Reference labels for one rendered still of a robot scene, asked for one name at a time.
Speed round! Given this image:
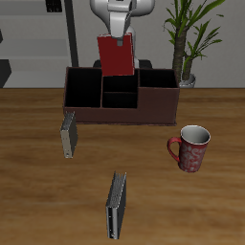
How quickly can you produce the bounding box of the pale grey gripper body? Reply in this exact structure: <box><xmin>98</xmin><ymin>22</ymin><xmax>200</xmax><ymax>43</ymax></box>
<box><xmin>107</xmin><ymin>9</ymin><xmax>133</xmax><ymax>40</ymax></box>

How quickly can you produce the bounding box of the black upright post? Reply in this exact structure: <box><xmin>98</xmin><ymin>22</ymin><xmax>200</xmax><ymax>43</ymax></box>
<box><xmin>63</xmin><ymin>0</ymin><xmax>79</xmax><ymax>68</ymax></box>

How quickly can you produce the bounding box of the green pot plant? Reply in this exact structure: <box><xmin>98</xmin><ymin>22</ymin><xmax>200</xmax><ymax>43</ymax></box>
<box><xmin>162</xmin><ymin>0</ymin><xmax>227</xmax><ymax>89</ymax></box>

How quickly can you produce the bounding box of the red book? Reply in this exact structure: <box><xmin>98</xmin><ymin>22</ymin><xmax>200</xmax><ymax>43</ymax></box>
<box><xmin>97</xmin><ymin>32</ymin><xmax>136</xmax><ymax>78</ymax></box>

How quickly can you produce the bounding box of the dark grey angular block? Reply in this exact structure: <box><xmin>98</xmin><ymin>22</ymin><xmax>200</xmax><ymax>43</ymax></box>
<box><xmin>0</xmin><ymin>58</ymin><xmax>13</xmax><ymax>89</ymax></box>

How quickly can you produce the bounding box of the red mug with white print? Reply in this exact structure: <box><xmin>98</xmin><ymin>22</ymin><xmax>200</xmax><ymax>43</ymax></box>
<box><xmin>167</xmin><ymin>124</ymin><xmax>212</xmax><ymax>174</ymax></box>

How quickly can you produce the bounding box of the small black box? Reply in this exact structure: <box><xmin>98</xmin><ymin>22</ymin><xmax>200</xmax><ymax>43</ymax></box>
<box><xmin>45</xmin><ymin>0</ymin><xmax>63</xmax><ymax>13</ymax></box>

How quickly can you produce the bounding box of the dark brown desk caddy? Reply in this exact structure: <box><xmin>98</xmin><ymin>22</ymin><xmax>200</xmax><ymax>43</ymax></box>
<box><xmin>62</xmin><ymin>66</ymin><xmax>181</xmax><ymax>126</ymax></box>

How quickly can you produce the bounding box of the grey book with pale spine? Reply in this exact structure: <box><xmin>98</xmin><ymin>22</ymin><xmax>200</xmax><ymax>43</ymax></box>
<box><xmin>59</xmin><ymin>110</ymin><xmax>79</xmax><ymax>160</ymax></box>

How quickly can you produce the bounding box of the dark grey book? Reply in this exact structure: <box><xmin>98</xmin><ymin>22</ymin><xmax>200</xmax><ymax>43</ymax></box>
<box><xmin>104</xmin><ymin>170</ymin><xmax>128</xmax><ymax>241</ymax></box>

